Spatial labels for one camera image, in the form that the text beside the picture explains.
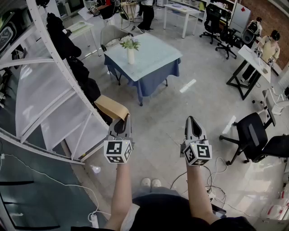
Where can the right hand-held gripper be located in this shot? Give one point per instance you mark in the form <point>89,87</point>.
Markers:
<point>198,153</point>

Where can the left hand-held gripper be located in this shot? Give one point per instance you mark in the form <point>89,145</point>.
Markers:
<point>118,150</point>

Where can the person's left forearm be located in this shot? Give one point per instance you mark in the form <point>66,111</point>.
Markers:
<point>120,191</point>

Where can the person's right forearm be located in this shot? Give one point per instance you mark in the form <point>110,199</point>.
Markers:
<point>198,191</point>

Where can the black office chair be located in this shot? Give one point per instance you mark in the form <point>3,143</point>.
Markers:
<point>228,38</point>
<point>277,146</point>
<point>250,133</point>
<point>212,20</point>

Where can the blue tablecloth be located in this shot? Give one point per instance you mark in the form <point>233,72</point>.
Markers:
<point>153,83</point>

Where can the person's left white shoe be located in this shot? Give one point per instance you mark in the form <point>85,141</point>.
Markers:
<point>145,182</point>

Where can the person's white shoe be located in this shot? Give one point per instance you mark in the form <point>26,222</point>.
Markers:
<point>156,183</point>
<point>145,182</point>

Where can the person's right white shoe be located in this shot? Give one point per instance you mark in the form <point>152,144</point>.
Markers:
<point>156,183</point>

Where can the white power strip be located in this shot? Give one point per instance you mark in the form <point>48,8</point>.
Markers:
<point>211,196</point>
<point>94,220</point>

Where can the white vase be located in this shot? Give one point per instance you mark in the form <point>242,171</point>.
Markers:
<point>130,56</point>

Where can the person's blue jeans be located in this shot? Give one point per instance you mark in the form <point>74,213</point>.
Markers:
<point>158,192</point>

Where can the white topped table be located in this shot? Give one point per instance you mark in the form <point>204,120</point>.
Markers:
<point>153,54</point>

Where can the black flat box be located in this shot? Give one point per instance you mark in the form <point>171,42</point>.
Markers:
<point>219,212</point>

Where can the white blue flower bouquet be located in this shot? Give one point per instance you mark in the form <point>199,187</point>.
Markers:
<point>131,42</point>

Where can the white swivel chair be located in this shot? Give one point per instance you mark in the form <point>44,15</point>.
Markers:
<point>278,106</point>

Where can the white metal shelf rack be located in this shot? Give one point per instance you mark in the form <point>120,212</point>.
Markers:
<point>40,90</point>

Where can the person's black shirt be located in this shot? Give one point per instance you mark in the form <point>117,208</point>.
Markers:
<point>162,214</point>

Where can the white desk with black legs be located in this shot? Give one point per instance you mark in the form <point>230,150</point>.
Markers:
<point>248,52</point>

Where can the grey armchair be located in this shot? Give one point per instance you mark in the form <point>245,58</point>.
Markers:
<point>113,32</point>

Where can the group of black bags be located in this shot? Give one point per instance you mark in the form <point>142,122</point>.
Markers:
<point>61,40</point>

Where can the white red package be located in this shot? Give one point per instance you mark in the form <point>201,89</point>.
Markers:
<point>273,211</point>
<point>284,194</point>

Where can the small white side table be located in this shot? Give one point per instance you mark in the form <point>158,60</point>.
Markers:
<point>79,26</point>

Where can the light wooden chair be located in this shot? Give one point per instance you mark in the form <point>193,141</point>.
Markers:
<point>126,9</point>

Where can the white cabinet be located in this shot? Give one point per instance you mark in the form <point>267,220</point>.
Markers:
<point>240,17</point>

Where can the white storage shelf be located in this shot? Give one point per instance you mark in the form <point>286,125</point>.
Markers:
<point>225,6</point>

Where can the black green printed bag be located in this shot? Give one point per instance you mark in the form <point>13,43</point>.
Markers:
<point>6,33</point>

